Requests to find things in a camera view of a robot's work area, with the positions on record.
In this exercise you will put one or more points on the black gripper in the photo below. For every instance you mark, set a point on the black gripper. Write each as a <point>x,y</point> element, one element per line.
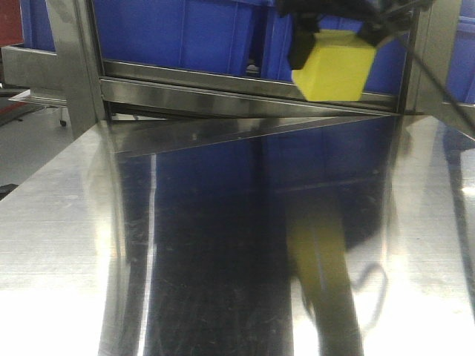
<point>307,14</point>

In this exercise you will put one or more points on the blue plastic bin left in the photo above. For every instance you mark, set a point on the blue plastic bin left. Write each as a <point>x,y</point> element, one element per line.
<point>385,75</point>

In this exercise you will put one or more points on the blue plastic bin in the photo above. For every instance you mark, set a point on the blue plastic bin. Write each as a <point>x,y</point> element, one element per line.
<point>211,36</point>
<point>385,75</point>

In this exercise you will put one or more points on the yellow foam block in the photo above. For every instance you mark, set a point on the yellow foam block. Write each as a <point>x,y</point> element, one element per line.
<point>337,68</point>

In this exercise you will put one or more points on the blue plastic bin lower right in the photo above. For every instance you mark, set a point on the blue plastic bin lower right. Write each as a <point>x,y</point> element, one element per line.
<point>211,36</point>

